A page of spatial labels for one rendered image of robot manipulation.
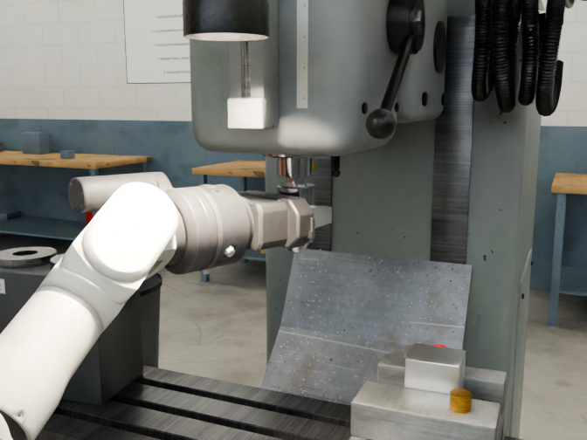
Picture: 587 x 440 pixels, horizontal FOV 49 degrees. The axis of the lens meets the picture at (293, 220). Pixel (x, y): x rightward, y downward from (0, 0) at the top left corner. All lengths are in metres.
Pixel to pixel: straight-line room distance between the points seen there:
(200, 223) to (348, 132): 0.17
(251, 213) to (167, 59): 5.28
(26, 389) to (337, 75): 0.39
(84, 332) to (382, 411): 0.33
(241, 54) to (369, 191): 0.54
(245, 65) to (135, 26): 5.52
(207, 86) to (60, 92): 6.02
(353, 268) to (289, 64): 0.56
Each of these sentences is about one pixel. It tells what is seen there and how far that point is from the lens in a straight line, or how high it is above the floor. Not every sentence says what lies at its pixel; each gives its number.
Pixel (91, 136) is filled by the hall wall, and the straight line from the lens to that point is 6.47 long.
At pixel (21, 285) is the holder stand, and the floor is 1.11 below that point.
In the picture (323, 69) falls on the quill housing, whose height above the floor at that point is 1.40.
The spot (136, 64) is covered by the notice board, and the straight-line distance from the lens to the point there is 6.13.
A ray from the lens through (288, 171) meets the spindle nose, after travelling 0.74.
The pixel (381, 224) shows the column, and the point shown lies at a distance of 1.13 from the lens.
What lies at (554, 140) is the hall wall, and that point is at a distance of 4.90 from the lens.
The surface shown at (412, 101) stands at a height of 1.37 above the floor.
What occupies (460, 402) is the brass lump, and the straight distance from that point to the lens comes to 0.71.
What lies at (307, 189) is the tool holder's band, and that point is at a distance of 0.75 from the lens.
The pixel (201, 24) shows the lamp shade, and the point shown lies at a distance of 0.53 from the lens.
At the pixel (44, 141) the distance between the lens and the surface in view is 6.51.
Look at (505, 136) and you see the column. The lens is 1.08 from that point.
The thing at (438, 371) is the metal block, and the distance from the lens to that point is 0.74.
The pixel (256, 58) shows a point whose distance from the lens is 0.64.
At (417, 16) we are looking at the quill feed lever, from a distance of 0.76.
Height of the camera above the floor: 1.37
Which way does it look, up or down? 10 degrees down
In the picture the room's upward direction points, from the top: straight up
